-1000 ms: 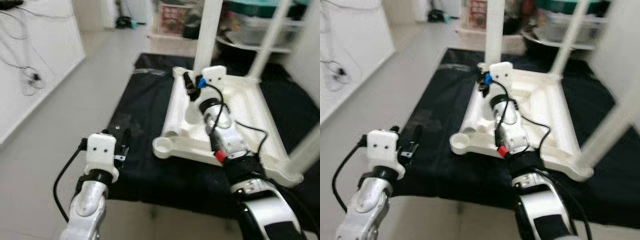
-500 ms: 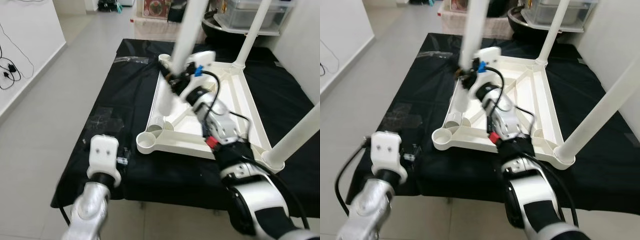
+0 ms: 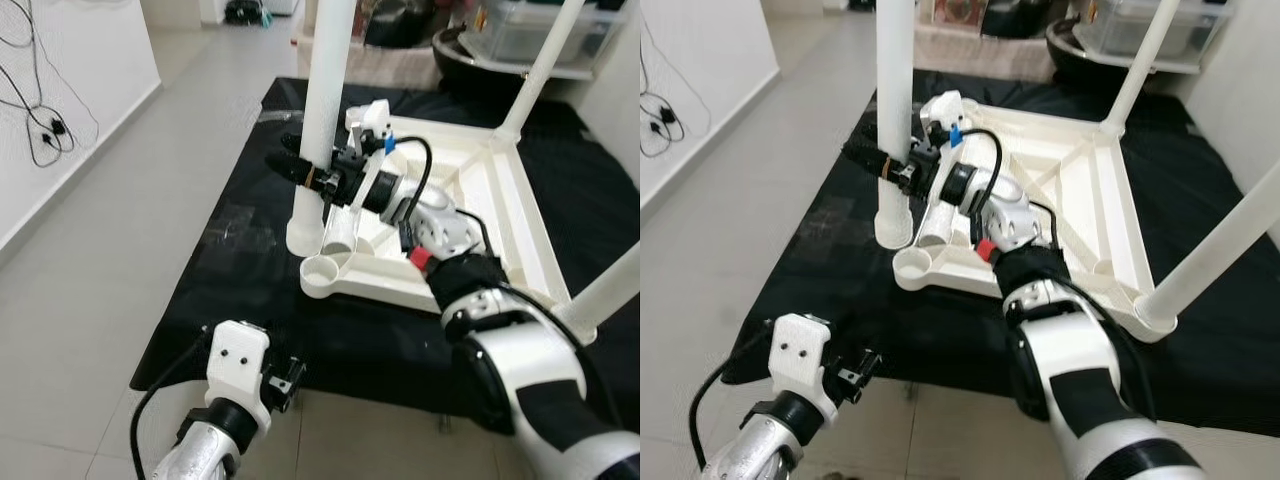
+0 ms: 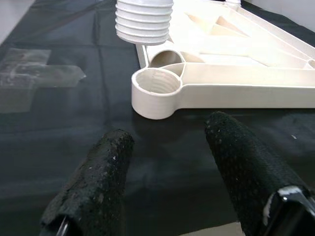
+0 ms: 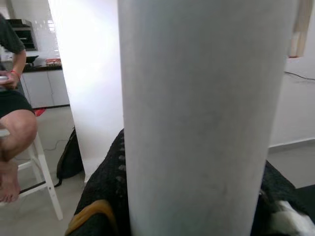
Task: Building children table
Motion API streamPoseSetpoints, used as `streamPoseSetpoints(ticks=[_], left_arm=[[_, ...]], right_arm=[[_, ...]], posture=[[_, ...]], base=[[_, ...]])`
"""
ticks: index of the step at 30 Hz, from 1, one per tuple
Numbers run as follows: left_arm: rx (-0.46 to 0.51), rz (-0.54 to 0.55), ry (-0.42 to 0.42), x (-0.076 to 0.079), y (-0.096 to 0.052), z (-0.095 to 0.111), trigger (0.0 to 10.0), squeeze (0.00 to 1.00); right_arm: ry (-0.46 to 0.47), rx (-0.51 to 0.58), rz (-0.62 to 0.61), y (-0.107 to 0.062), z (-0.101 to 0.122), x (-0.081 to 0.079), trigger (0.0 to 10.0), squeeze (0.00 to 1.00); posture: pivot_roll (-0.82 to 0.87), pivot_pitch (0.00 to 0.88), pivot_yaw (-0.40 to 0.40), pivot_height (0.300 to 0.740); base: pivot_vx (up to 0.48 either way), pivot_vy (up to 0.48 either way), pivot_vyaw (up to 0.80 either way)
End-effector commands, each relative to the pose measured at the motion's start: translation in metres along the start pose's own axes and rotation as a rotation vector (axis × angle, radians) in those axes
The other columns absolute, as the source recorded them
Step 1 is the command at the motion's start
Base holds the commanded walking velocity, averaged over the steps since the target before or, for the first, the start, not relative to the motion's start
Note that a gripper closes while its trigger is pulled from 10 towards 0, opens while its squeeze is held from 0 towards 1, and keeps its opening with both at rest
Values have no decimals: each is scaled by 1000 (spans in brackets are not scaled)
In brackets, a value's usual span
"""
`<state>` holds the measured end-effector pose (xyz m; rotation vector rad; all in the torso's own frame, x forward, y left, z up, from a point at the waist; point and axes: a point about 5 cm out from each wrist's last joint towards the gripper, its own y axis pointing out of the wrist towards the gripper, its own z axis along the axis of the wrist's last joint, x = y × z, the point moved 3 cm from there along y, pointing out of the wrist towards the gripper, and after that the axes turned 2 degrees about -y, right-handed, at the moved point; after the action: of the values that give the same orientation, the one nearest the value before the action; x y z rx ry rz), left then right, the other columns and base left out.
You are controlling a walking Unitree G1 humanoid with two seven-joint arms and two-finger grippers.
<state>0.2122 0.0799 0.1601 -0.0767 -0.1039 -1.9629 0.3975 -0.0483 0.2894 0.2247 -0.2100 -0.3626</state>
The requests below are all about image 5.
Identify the person dark shirt torso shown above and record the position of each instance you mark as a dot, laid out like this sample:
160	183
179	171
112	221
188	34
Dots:
8	37

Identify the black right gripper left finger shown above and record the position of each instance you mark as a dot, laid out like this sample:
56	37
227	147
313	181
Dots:
103	186

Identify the person bare leg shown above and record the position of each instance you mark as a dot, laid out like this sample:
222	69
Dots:
17	132

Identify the white wooden stool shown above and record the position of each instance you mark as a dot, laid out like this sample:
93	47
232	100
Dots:
44	177

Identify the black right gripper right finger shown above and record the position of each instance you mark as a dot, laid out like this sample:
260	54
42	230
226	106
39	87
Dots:
278	191

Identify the red floor mat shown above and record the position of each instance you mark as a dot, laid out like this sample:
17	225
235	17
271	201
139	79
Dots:
40	112

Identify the white kitchen cabinet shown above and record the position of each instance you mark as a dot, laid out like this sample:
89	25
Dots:
46	88

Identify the person hand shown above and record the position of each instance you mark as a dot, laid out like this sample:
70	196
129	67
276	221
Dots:
9	81

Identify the beige curtain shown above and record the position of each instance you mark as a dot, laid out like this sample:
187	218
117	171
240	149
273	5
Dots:
301	27

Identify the black frying pan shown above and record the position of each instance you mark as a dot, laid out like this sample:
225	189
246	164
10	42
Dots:
33	59

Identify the tan rubber band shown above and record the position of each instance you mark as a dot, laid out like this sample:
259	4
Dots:
93	209

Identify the black backpack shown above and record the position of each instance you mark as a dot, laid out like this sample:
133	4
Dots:
70	159

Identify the black tablecloth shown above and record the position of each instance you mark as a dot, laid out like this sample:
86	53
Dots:
310	194

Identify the white plastic table leg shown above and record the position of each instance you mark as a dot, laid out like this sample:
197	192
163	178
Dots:
197	110

